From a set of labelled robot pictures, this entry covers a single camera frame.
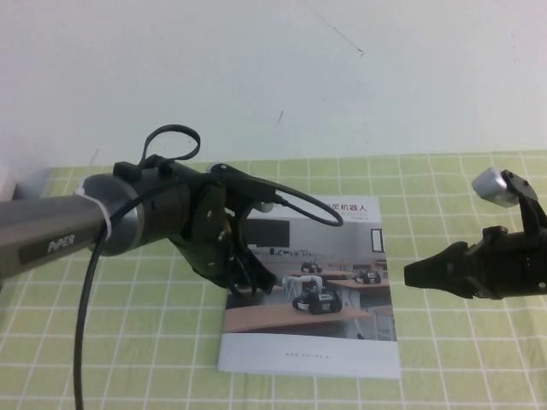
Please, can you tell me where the black right camera bracket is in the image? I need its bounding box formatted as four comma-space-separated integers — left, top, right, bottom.
502, 169, 547, 234

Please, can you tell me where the black camera bracket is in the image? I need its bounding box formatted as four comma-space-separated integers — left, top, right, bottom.
209, 163, 278, 223
502, 169, 547, 234

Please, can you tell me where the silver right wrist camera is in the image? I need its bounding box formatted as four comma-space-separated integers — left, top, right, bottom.
471, 167, 521, 209

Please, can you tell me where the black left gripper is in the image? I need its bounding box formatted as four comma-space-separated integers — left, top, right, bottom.
179, 213, 277, 296

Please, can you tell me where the black left camera bracket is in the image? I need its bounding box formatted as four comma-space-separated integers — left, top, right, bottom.
209, 163, 278, 223

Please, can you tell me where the white zip tie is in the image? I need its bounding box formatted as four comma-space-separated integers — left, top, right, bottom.
75, 181, 115, 240

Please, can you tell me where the black looped strap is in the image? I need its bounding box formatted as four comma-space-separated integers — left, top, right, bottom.
142, 123, 202, 168

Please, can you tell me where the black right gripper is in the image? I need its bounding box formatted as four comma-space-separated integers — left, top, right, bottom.
404, 225, 547, 300

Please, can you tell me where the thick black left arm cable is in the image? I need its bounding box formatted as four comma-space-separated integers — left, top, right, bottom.
73, 173, 345, 410

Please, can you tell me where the AgileX robot brochure book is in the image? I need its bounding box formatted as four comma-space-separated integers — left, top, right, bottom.
217, 195, 402, 380

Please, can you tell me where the green white checked tablecloth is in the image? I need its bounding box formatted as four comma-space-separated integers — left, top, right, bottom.
0, 149, 547, 410

